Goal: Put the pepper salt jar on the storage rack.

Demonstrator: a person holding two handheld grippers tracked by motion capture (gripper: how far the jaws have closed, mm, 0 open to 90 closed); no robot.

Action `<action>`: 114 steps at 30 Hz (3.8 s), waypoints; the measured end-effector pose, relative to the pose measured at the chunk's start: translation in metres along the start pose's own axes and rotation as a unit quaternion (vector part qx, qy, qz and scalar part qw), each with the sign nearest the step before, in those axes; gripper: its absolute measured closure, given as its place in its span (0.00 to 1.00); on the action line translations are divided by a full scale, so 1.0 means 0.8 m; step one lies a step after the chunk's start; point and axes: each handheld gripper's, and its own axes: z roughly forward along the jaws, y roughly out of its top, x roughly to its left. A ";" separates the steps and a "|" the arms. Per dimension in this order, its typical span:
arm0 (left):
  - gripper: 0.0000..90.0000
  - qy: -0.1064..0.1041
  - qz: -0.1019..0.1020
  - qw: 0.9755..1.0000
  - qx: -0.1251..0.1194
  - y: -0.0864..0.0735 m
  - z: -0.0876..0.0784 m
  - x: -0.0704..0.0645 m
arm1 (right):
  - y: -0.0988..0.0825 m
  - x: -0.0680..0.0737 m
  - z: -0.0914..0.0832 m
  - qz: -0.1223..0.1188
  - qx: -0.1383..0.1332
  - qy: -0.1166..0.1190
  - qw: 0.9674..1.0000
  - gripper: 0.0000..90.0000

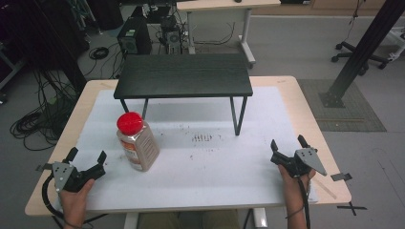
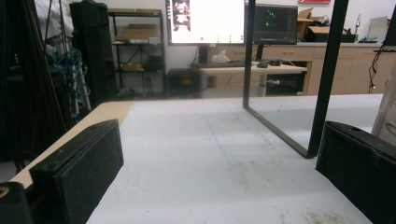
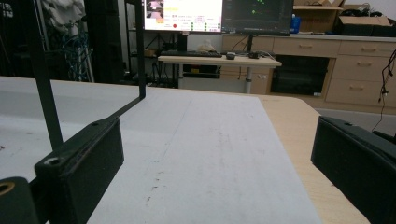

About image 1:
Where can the black tape strip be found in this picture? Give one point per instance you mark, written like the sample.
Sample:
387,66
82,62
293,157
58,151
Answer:
341,176
43,167

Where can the person's left hand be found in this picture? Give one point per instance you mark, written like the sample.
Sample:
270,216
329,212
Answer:
74,205

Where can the red-lidded seasoning bottle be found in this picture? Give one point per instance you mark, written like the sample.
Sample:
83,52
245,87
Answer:
140,146

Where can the black wrist band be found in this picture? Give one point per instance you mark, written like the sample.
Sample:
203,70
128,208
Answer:
294,213

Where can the open computer case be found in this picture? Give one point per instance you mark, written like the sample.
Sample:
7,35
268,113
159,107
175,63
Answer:
172,36

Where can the white desk with wooden top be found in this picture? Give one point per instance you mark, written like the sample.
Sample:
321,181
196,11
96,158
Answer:
223,4

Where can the grey floor mat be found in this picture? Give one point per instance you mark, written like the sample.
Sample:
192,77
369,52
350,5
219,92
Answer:
347,114

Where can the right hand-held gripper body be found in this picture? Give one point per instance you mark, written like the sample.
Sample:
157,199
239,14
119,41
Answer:
297,163

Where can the black shelf with metal legs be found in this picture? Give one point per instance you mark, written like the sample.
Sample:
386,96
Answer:
183,74

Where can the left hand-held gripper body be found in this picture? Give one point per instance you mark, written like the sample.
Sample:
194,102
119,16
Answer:
74,181

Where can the black metal post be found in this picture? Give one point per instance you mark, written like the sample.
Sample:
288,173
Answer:
363,47

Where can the black computer tower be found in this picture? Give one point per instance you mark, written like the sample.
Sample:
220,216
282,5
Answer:
135,36

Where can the light wooden table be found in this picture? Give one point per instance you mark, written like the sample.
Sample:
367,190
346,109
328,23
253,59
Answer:
313,127

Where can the person's right hand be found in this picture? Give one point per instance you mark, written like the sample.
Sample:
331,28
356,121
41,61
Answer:
293,191

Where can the black tape cross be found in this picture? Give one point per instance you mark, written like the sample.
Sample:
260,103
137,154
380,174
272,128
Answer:
351,208

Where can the black office chair base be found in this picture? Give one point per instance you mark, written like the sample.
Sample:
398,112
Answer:
361,58

